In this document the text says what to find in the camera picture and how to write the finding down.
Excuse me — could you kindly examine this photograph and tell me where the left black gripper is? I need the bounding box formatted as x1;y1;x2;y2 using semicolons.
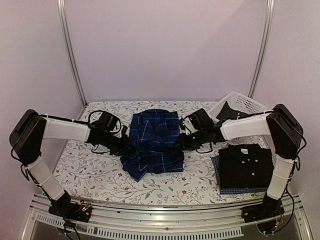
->
101;131;137;157

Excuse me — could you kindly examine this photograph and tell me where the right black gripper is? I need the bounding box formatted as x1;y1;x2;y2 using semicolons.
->
172;128;208;151

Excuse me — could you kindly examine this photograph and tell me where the blue plaid long sleeve shirt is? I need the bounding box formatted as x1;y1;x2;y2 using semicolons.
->
120;109;185;182

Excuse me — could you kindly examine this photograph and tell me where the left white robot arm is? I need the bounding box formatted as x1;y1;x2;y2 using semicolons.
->
9;109;134;217

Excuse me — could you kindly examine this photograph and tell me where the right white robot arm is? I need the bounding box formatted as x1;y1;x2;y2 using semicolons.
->
175;104;307;218

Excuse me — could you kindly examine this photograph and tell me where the folded blue checked shirt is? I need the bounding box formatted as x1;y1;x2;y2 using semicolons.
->
211;156;268;195

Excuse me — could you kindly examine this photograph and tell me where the black shirt in basket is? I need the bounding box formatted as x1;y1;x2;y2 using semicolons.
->
216;101;251;120

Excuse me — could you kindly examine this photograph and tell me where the floral tablecloth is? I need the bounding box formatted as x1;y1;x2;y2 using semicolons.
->
48;100;278;206

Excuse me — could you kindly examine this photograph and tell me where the white plastic basket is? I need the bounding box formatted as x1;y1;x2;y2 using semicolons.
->
207;92;267;121

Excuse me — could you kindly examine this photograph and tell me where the folded black shirt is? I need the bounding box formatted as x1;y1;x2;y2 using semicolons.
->
218;144;274;189

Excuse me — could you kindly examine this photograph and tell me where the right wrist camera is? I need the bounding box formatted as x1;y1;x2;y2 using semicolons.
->
179;117;195;135

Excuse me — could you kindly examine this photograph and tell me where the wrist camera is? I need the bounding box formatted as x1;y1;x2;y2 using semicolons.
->
179;117;195;135
120;125;128;138

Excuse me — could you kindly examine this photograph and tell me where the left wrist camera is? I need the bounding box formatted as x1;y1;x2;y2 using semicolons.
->
120;125;128;138

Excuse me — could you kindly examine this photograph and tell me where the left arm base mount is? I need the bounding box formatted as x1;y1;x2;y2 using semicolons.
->
48;190;92;223

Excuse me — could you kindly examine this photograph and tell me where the aluminium front rail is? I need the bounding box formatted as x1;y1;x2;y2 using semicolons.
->
21;194;314;240

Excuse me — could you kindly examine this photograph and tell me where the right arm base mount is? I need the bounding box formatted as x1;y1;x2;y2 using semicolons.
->
241;195;285;235

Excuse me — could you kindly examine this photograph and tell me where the right aluminium post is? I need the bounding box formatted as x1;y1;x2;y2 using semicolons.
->
247;0;275;98

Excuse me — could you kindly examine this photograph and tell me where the aluminium post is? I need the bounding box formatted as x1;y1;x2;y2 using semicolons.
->
56;0;88;107
247;0;275;98

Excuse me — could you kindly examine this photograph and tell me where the left aluminium post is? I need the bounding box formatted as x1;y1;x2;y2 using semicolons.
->
56;0;88;107

